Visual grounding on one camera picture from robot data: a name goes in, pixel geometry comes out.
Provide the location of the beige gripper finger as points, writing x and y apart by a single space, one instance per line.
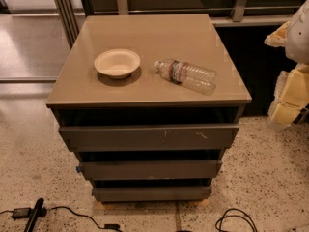
278 37
281 115

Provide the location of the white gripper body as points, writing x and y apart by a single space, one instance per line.
298 38

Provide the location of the grey top drawer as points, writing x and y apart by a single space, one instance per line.
148 138

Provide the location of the grey drawer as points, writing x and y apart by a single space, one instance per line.
150 170
150 194
148 138

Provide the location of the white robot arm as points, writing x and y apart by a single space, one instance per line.
297 46

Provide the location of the grey drawer cabinet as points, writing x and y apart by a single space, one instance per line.
83 97

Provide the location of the grey bottom drawer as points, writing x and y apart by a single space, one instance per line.
150 194

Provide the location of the grey middle drawer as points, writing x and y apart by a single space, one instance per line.
150 170

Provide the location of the clear plastic water bottle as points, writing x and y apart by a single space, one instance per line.
189 76

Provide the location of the wooden base board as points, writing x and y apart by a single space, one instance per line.
140 205

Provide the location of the beige paper bowl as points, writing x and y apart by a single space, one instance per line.
117 63

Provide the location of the metal shelf rack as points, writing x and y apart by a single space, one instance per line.
36 35

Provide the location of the black bar device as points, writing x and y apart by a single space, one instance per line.
39 211

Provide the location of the black power adapter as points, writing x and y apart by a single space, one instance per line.
21 213

